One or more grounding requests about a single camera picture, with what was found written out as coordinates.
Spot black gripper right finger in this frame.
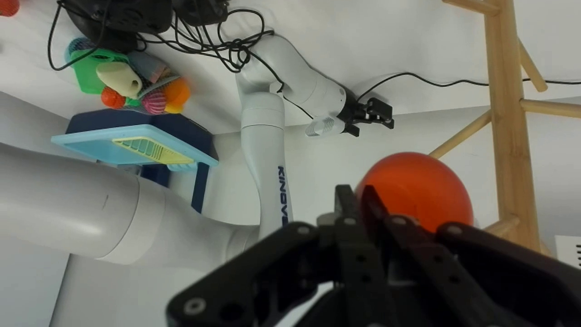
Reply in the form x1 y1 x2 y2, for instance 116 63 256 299
361 183 456 289

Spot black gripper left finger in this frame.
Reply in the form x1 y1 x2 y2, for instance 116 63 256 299
330 183 392 289

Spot orange cup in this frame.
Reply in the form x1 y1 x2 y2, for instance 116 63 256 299
354 151 476 236

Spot wooden cup stand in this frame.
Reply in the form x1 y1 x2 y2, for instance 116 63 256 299
429 0 581 254

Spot orange toy ball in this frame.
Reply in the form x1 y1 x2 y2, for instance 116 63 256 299
162 76 193 114

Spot blue toy shelf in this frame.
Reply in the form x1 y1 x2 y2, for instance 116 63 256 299
49 107 220 214

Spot pink striped toy ball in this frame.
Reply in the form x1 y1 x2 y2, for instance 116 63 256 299
142 89 169 116

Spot black power adapter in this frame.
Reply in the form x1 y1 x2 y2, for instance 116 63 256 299
174 0 231 27

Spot small orange toy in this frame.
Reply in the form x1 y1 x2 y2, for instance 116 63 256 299
100 85 127 111

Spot beige toy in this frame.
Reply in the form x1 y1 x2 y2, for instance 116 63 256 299
94 58 145 100

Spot black bulky device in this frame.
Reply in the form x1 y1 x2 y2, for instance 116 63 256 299
62 0 176 40

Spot thin black table cable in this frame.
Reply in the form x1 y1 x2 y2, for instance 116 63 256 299
356 71 581 101

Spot tangled black cables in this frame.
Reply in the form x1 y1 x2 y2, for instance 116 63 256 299
45 0 287 96

